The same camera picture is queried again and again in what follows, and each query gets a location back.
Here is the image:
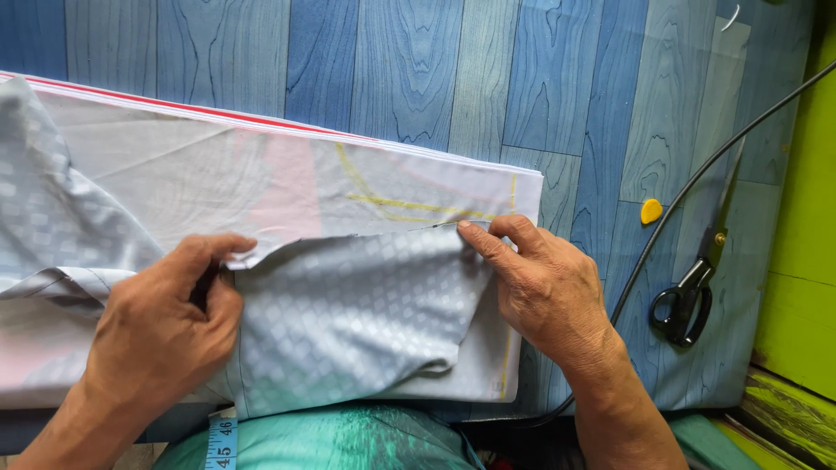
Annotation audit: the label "blue measuring tape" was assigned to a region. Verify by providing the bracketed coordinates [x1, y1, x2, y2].
[204, 407, 240, 470]

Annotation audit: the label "person's right hand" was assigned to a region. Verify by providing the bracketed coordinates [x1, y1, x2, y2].
[457, 214, 623, 368]

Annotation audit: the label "black handled scissors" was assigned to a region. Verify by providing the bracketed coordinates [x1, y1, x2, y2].
[648, 137, 747, 349]

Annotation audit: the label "black cable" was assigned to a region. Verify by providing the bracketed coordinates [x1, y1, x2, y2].
[516, 59, 836, 429]

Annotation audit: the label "person's left hand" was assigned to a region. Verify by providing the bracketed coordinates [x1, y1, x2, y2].
[85, 234, 257, 410]

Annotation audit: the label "green wooden frame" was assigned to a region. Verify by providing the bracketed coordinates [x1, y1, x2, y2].
[711, 0, 836, 470]

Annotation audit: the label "light blue checked fabric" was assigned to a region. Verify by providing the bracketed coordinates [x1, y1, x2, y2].
[0, 77, 499, 420]

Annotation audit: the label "white folded fabric chalk lines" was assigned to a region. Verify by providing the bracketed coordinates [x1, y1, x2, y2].
[0, 70, 545, 410]

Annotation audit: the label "teal shirt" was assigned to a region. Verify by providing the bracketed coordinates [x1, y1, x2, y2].
[153, 401, 764, 470]

